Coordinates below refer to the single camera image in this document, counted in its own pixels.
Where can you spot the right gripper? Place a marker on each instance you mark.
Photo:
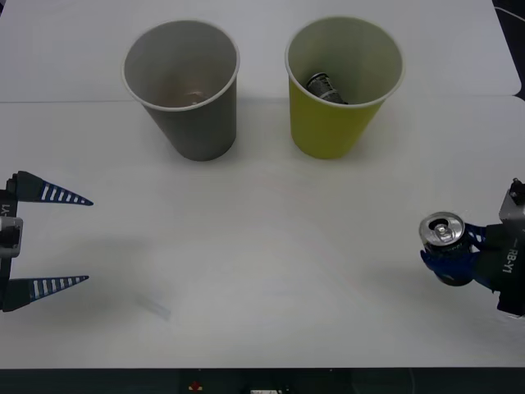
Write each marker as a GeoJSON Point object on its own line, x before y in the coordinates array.
{"type": "Point", "coordinates": [506, 267]}

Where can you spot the grey plastic waste bin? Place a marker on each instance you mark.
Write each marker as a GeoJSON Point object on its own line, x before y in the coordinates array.
{"type": "Point", "coordinates": [205, 131]}

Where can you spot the yellow-green plastic waste bin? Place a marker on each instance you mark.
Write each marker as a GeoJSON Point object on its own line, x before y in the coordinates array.
{"type": "Point", "coordinates": [324, 131]}

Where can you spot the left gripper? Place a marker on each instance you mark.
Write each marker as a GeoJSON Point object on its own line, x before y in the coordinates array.
{"type": "Point", "coordinates": [9, 203]}

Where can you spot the silver-grey black right arm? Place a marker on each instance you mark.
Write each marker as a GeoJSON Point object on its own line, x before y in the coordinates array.
{"type": "Point", "coordinates": [512, 207]}

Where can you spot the silver-grey black left arm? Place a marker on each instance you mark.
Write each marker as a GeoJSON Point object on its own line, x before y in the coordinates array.
{"type": "Point", "coordinates": [10, 237]}

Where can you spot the red button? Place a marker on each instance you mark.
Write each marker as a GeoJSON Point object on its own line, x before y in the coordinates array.
{"type": "Point", "coordinates": [195, 386]}

